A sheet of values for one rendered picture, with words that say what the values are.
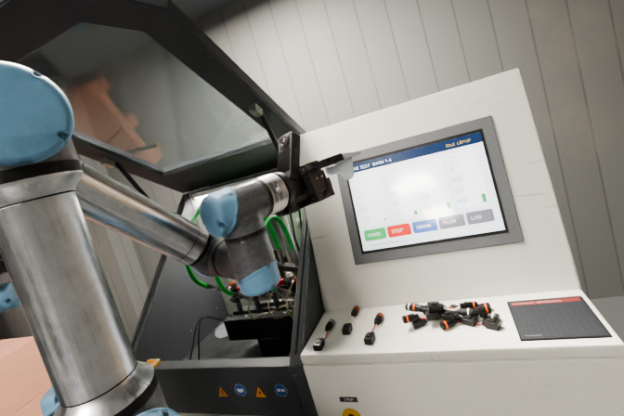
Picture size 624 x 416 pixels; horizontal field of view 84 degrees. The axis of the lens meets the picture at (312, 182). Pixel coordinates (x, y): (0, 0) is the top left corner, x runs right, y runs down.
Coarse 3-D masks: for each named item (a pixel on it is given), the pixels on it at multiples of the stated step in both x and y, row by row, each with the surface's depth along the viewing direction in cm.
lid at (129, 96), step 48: (0, 0) 68; (48, 0) 67; (96, 0) 68; (144, 0) 69; (0, 48) 77; (48, 48) 80; (96, 48) 81; (144, 48) 82; (192, 48) 81; (96, 96) 97; (144, 96) 99; (192, 96) 100; (240, 96) 99; (96, 144) 121; (144, 144) 124; (192, 144) 126; (240, 144) 129
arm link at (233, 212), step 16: (224, 192) 57; (240, 192) 58; (256, 192) 60; (208, 208) 56; (224, 208) 55; (240, 208) 57; (256, 208) 59; (272, 208) 62; (208, 224) 57; (224, 224) 55; (240, 224) 57; (256, 224) 58
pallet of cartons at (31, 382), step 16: (32, 336) 224; (0, 352) 212; (16, 352) 209; (32, 352) 217; (0, 368) 201; (16, 368) 207; (32, 368) 215; (0, 384) 199; (16, 384) 206; (32, 384) 213; (48, 384) 220; (0, 400) 197; (16, 400) 204; (32, 400) 211
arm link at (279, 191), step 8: (264, 176) 64; (272, 176) 64; (272, 184) 63; (280, 184) 64; (272, 192) 62; (280, 192) 63; (288, 192) 65; (280, 200) 63; (288, 200) 65; (280, 208) 65
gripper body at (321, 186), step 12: (300, 168) 70; (312, 168) 70; (288, 180) 65; (300, 180) 70; (312, 180) 70; (324, 180) 73; (300, 192) 70; (312, 192) 70; (324, 192) 72; (288, 204) 66; (300, 204) 70
